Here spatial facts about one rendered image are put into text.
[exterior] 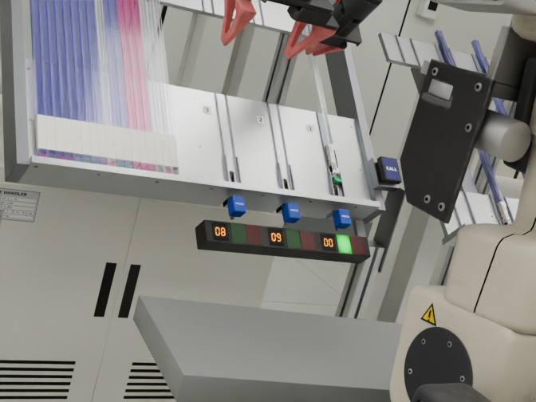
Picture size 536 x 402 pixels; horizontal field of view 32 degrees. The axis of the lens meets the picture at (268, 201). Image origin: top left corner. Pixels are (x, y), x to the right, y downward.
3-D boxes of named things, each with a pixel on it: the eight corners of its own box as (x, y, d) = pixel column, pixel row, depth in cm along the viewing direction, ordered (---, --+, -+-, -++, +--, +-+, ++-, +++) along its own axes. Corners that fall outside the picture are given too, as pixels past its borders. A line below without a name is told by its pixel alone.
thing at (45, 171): (358, 223, 180) (380, 207, 175) (17, 183, 146) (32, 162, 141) (357, 217, 181) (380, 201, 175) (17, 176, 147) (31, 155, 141)
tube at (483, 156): (514, 241, 181) (518, 238, 180) (509, 240, 180) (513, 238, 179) (439, 34, 204) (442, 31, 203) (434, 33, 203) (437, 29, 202)
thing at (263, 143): (365, 211, 179) (375, 204, 176) (21, 168, 145) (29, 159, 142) (347, 124, 187) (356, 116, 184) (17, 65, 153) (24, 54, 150)
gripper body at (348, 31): (307, 9, 179) (329, -14, 173) (350, 21, 184) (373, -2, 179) (313, 38, 176) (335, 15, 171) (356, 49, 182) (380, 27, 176)
